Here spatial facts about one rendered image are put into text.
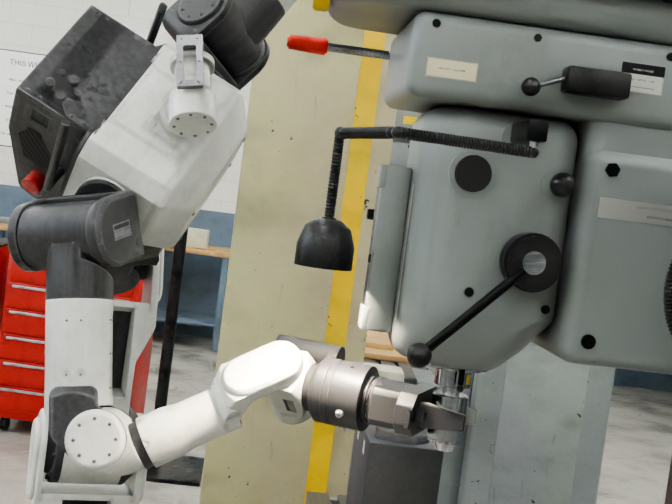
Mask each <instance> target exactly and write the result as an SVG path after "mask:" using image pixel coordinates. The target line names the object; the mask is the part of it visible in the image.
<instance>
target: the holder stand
mask: <svg viewBox="0 0 672 504"><path fill-rule="evenodd" d="M427 430H428V429H425V430H423V431H421V432H420V433H418V434H416V435H414V436H413V437H410V436H405V435H401V434H396V433H395V432H394V430H393V429H388V428H384V427H379V426H374V425H370V424H369V426H368V427H367V429H366V430H364V431H362V432H360V431H355V439H354V447H353V454H352V462H351V469H350V477H349V484H348V492H347V500H346V504H437V499H438V492H439V485H440V477H441V470H442V463H443V455H444V452H443V451H439V450H436V449H435V447H434V445H433V442H432V441H430V440H428V439H427Z"/></svg>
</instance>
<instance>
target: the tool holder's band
mask: <svg viewBox="0 0 672 504"><path fill-rule="evenodd" d="M432 399H433V400H434V401H437V402H441V403H445V404H451V405H467V404H468V400H469V397H468V396H467V395H466V394H463V393H460V395H448V394H445V393H443V392H442V390H435V391H434V392H433V393H432Z"/></svg>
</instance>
